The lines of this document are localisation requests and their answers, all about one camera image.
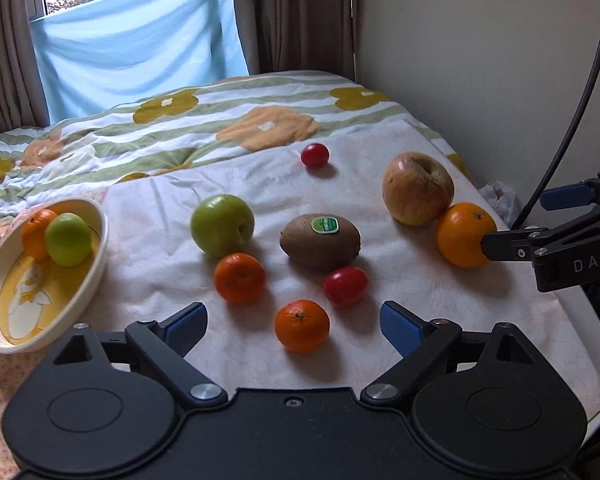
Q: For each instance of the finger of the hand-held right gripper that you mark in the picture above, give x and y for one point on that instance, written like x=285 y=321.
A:
x=565 y=197
x=505 y=246

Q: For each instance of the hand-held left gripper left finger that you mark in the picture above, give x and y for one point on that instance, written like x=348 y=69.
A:
x=187 y=322

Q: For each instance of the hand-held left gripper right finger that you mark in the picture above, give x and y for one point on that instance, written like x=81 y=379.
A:
x=397 y=325

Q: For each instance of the large orange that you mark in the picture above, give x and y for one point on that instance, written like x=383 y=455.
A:
x=462 y=235

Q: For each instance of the red cherry tomato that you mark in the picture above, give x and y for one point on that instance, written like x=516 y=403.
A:
x=315 y=156
x=346 y=286

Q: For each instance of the orange tangerine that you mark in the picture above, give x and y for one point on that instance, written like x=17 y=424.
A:
x=240 y=279
x=32 y=235
x=302 y=326

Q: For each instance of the large green apple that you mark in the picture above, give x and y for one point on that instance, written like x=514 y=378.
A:
x=222 y=225

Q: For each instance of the red yellow apple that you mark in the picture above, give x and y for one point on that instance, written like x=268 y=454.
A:
x=415 y=190

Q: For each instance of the brown kiwi with green sticker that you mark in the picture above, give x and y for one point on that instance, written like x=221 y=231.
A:
x=320 y=247

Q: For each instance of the small green apple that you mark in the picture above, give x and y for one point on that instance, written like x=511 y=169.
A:
x=69 y=240

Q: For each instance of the white bowl with duck print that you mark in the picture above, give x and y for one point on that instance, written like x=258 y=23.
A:
x=10 y=330

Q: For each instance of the clear plastic bag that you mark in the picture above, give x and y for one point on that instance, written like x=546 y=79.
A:
x=502 y=200

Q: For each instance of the pink white bed cover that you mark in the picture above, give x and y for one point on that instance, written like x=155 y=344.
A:
x=455 y=310

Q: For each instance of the striped floral quilt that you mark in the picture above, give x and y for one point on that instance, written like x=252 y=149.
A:
x=130 y=135

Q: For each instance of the light blue cloth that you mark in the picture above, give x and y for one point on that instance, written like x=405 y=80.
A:
x=140 y=50

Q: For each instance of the brown curtain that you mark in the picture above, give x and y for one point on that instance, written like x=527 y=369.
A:
x=5 y=60
x=295 y=15

